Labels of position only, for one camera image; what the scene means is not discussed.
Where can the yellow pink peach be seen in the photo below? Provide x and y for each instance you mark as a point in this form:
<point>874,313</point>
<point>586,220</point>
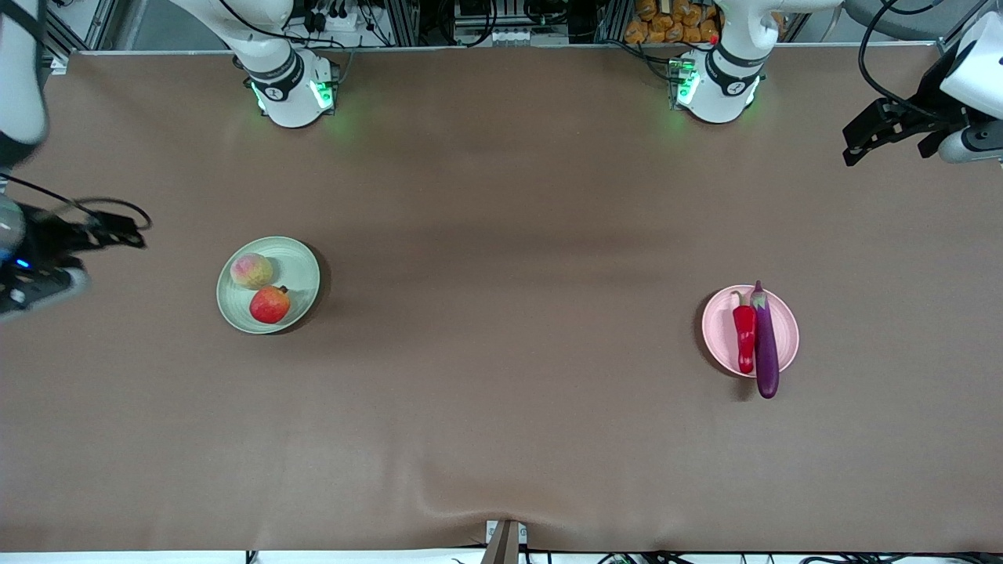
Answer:
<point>251,271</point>

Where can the red pomegranate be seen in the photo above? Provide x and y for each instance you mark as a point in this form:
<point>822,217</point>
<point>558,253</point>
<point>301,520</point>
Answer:
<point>269,307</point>

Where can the red chili pepper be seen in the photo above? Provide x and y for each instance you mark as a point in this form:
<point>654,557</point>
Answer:
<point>744,337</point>

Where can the purple eggplant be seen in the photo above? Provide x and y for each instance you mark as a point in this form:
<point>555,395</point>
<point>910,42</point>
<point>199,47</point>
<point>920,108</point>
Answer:
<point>765,352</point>

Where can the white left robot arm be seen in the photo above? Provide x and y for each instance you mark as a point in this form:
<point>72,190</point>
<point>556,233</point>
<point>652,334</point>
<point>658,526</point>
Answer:
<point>721,86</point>

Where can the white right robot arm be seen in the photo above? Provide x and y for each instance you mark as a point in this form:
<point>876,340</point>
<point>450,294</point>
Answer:
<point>286,86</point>

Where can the grey rounded object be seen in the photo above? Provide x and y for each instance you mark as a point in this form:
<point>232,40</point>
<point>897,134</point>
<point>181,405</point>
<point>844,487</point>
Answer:
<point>893,19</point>

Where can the green round plate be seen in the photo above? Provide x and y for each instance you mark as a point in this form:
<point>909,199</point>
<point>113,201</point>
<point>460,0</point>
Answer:
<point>302,270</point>

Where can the bag of orange snacks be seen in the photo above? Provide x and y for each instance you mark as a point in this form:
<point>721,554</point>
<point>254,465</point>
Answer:
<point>666,27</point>

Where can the pink round plate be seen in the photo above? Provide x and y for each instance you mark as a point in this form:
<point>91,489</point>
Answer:
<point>721,329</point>

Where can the white power strip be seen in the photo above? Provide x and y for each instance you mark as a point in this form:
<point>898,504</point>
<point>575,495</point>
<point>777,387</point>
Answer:
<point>337,22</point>

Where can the white socket strip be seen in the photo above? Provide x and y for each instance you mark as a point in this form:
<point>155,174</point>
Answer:
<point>501,36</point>

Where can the brown table cloth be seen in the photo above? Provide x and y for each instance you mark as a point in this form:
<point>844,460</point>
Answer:
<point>501,439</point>

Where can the aluminium frame rail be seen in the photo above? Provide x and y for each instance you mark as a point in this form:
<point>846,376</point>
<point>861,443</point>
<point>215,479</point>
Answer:
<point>78,23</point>
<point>960,31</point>

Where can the aluminium frame post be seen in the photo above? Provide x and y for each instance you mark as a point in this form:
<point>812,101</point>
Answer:
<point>401,23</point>

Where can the metal table edge bracket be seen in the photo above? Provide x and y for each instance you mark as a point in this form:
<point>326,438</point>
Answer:
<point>504,544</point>

